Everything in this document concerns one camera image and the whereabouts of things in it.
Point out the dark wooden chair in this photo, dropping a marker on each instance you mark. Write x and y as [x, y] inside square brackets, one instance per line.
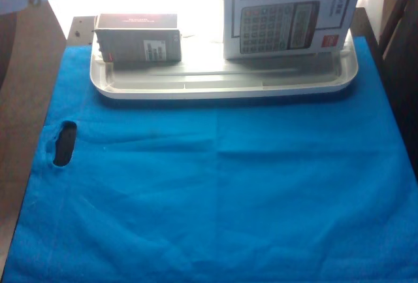
[403, 67]

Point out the small grey-red box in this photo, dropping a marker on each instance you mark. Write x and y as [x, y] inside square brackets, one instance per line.
[130, 44]

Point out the blue cloth bag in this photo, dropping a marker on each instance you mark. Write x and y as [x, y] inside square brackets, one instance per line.
[209, 181]

